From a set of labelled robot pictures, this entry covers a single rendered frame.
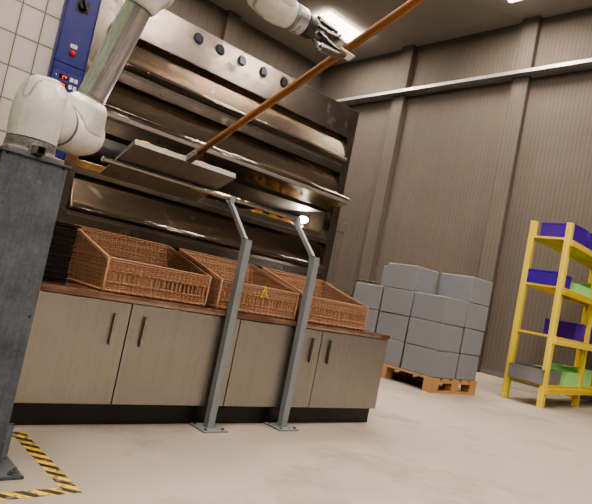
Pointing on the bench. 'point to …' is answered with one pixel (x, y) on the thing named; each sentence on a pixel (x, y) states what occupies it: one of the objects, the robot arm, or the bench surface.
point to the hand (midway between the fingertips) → (344, 49)
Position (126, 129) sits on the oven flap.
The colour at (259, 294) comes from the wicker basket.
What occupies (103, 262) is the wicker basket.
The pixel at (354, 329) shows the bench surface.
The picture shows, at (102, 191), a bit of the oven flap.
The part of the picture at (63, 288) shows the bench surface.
